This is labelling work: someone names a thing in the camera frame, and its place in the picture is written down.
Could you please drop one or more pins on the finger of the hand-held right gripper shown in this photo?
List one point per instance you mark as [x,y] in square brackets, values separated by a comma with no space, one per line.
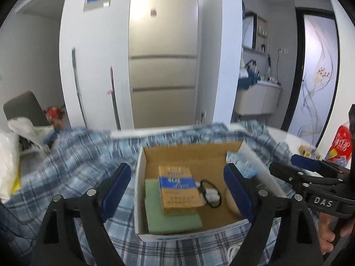
[305,161]
[288,173]

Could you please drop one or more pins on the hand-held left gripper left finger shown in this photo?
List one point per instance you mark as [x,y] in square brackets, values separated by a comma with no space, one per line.
[116,191]

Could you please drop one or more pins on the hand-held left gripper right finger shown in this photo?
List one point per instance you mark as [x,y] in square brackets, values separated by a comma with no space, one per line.
[238,194]

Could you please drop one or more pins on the round tan cat-face pad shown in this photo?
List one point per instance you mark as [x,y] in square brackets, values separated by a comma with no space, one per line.
[230,199]

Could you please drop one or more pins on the blue tissue pack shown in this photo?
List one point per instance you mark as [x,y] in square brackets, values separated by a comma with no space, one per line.
[244,163]

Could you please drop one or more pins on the green sponge cloth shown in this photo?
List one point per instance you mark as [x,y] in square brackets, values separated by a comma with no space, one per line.
[166,221]

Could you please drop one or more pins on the yellow orange paper box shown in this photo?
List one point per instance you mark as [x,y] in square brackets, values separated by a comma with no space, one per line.
[177,188]

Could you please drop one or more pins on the cardboard box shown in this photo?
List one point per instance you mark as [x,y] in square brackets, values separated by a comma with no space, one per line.
[183,155]

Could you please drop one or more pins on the person's right hand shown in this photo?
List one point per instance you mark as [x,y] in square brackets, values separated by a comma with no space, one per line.
[326,227]

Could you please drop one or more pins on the small gold packets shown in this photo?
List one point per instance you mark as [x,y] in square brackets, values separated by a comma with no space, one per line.
[306,151]

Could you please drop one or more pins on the red soda bottle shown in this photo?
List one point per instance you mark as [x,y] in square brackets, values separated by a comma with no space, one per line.
[342,144]

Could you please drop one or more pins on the blue plaid cloth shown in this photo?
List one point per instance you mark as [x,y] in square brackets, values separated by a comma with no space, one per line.
[83,166]

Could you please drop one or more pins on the white vanity cabinet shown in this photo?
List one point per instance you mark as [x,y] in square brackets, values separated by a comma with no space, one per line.
[258,99]

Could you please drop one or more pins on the black-framed printed glass door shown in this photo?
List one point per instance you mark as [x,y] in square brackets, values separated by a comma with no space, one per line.
[316,69]

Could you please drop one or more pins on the dark stick red tip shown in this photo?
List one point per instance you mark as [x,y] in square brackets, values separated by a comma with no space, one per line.
[113,97]

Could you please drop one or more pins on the blue clothes heap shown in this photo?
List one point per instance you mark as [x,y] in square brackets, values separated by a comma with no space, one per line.
[248,79]

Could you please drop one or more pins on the red orange item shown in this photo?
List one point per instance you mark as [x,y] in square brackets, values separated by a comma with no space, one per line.
[52,113]

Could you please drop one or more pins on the white plastic bag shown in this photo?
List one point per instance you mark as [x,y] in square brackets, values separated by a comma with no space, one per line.
[9,166]

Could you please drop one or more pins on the clear plastic bag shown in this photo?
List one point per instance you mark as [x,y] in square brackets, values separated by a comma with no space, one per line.
[25,130]

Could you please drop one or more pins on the bathroom mirror cabinet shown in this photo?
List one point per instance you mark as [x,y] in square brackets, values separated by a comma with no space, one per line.
[249,30]

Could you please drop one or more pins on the gold refrigerator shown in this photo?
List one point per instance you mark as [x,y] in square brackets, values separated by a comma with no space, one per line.
[163,47]

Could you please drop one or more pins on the wall shelf with bottles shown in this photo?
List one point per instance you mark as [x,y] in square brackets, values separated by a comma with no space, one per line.
[262,36]

